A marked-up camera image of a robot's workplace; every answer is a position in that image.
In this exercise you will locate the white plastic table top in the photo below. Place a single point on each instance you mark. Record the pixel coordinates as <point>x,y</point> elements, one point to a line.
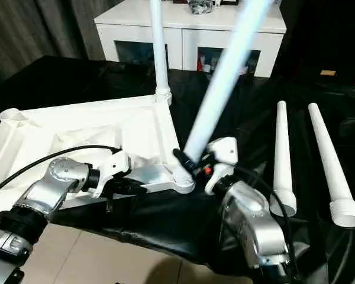
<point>62,127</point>

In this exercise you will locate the white plastic table leg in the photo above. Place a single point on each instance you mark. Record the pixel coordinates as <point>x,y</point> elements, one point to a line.
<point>219,83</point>
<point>282,148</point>
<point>159,44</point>
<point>328,159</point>

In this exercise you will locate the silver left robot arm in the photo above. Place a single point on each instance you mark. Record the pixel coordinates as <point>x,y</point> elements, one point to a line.
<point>47,186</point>

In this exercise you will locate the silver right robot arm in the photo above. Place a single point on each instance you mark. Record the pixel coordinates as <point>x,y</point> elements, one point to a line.
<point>254,216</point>

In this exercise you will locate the black work mat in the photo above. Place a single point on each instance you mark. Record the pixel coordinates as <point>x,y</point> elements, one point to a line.
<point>180,219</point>

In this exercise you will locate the white sideboard cabinet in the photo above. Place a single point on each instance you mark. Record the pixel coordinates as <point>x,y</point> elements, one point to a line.
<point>124,23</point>

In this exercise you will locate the small tan box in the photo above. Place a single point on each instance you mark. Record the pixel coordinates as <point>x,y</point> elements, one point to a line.
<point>327,72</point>

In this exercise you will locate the dark clutter on cabinet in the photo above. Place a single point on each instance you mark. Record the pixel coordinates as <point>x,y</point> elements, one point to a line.
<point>200,7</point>

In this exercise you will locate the small framed picture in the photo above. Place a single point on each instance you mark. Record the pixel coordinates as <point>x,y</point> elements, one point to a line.
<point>230,2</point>

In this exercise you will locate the grey curtain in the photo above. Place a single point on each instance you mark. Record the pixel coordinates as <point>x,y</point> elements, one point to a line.
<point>32,32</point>

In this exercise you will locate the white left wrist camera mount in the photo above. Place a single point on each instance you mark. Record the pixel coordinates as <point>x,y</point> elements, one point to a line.
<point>115,165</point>

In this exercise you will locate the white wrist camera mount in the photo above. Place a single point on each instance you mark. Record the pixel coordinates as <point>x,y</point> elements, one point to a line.
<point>225,148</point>
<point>115,165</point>

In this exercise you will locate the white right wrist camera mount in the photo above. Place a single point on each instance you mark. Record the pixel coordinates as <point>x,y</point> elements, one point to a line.
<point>225,148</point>

